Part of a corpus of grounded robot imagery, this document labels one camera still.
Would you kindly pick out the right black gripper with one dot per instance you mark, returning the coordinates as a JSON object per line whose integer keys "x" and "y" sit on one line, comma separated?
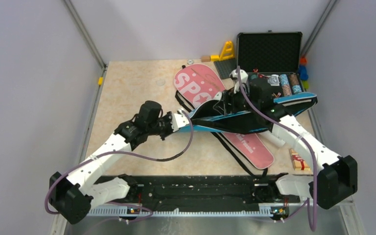
{"x": 229, "y": 98}

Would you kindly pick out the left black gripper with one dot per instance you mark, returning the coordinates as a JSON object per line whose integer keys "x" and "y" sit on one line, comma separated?
{"x": 168, "y": 116}

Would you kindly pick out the blue racket cover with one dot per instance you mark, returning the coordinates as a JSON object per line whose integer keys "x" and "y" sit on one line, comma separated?
{"x": 246, "y": 120}

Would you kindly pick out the clear tube lid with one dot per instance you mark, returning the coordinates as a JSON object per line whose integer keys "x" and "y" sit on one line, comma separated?
{"x": 160, "y": 82}

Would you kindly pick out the white shuttlecock tube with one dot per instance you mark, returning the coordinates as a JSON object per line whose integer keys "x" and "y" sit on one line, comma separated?
{"x": 219, "y": 107}

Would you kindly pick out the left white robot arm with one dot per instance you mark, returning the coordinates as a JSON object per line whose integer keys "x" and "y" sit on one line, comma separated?
{"x": 74, "y": 193}

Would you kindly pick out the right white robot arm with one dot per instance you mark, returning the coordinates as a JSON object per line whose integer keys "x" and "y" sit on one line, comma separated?
{"x": 334, "y": 178}

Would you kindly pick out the dark grey building plate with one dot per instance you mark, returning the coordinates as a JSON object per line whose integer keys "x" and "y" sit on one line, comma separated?
{"x": 225, "y": 67}

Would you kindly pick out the pink racket cover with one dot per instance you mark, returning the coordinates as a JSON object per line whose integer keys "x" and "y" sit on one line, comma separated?
{"x": 198, "y": 83}

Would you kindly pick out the yellow letter A toy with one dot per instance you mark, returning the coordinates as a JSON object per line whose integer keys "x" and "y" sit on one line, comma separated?
{"x": 226, "y": 53}

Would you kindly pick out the small wooden block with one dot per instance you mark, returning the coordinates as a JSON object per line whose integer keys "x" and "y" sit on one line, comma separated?
{"x": 205, "y": 58}

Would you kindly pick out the black poker chip case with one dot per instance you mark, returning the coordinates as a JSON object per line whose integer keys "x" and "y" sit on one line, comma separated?
{"x": 271, "y": 60}

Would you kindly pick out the coloured toys in corner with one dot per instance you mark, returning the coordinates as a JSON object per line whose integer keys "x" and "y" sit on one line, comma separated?
{"x": 303, "y": 73}

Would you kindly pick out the red white card box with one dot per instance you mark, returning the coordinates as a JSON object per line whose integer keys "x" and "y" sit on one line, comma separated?
{"x": 298, "y": 163}

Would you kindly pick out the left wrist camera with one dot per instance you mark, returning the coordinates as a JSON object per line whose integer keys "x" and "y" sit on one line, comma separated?
{"x": 180, "y": 123}

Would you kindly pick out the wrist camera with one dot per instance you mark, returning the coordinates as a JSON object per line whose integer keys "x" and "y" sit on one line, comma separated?
{"x": 240, "y": 77}
{"x": 180, "y": 123}

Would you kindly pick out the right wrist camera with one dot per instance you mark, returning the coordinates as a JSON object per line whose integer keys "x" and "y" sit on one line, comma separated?
{"x": 240, "y": 77}

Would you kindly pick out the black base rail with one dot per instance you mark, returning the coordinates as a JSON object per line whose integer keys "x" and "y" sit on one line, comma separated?
{"x": 232, "y": 193}

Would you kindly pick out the yellow clip on frame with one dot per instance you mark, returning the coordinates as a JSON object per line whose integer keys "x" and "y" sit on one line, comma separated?
{"x": 100, "y": 81}

